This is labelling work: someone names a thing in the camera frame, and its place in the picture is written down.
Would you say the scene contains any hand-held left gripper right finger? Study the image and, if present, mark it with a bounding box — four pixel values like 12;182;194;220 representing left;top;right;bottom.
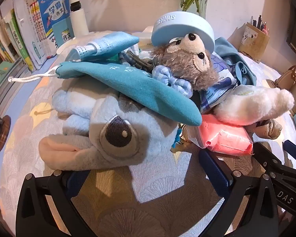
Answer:
199;149;280;237

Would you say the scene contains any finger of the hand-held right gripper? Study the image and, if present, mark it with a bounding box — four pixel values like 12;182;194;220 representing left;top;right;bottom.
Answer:
252;141;279;177
283;140;296;172

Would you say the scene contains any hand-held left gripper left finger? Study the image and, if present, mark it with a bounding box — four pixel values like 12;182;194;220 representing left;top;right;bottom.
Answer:
16;170;99;237

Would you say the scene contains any pink tissue packet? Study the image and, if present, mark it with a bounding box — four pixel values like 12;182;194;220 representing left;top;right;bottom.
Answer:
188;114;254;156

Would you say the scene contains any large blue plush toy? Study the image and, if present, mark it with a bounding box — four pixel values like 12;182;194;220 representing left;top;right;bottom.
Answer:
38;89;181;172

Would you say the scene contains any brown teddy bear plush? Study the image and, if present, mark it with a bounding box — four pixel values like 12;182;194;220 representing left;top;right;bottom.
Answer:
148;33;219;98

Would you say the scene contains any cream rolled sock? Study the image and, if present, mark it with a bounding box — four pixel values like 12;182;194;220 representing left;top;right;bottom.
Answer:
254;118;283;139

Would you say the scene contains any small teal charm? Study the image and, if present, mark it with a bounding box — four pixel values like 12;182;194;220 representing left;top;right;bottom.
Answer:
171;125;188;149

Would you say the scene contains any white plush toy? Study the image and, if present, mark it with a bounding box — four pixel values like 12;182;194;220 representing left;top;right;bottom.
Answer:
213;80;295;126

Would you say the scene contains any round beige handbag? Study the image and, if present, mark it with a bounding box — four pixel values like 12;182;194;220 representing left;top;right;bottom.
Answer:
274;65;296;91

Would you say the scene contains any round dark wooden object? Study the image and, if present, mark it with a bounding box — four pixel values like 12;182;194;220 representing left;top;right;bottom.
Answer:
0;115;12;153

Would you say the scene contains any blue printed tissue pack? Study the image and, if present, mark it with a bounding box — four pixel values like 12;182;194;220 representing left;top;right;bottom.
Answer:
200;54;238;114

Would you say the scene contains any wooden pen holder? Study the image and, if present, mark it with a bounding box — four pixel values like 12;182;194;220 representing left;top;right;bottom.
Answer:
238;22;271;61

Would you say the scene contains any stack of lying books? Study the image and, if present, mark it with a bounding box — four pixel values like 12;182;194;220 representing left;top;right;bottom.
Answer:
0;59;28;97

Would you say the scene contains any dark hair clip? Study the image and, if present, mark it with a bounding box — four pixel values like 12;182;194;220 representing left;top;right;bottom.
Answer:
128;51;155;72

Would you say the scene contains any bunch of pens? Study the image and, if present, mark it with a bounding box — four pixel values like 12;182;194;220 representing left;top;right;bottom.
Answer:
250;15;270;34

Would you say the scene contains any light blue cloth pouch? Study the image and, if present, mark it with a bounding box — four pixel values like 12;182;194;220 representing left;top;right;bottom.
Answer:
65;31;140;62

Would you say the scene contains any light blue round cap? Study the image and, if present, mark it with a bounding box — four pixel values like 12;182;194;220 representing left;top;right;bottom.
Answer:
151;11;215;55

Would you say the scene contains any row of standing books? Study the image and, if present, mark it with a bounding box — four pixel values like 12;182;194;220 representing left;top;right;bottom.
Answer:
0;0;75;72

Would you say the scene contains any white desk lamp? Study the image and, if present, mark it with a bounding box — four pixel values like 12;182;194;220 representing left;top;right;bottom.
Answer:
57;0;90;55

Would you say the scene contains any glass vase with green stems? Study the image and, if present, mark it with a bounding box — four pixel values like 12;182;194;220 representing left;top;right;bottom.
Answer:
179;0;212;20

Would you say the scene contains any teal drawstring pouch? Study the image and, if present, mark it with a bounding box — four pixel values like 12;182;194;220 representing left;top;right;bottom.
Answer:
8;62;203;126

